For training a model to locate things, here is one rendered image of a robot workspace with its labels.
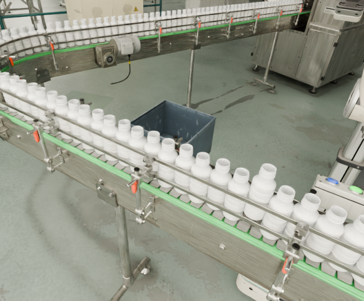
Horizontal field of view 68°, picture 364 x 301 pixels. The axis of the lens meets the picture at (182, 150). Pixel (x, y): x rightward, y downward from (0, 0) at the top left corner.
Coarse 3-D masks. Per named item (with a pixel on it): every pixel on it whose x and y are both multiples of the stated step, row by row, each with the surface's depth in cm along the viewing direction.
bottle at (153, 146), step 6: (150, 132) 84; (156, 132) 84; (150, 138) 82; (156, 138) 82; (150, 144) 83; (156, 144) 83; (144, 150) 85; (150, 150) 83; (156, 150) 83; (156, 156) 84; (156, 162) 86; (156, 168) 87; (156, 174) 89
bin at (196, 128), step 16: (144, 112) 136; (160, 112) 148; (176, 112) 149; (192, 112) 143; (144, 128) 140; (160, 128) 154; (176, 128) 154; (192, 128) 148; (208, 128) 133; (192, 144) 122; (208, 144) 142
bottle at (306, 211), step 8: (304, 200) 65; (312, 200) 67; (296, 208) 67; (304, 208) 65; (312, 208) 64; (296, 216) 66; (304, 216) 65; (312, 216) 65; (288, 224) 70; (312, 224) 66; (288, 232) 71; (304, 240) 70
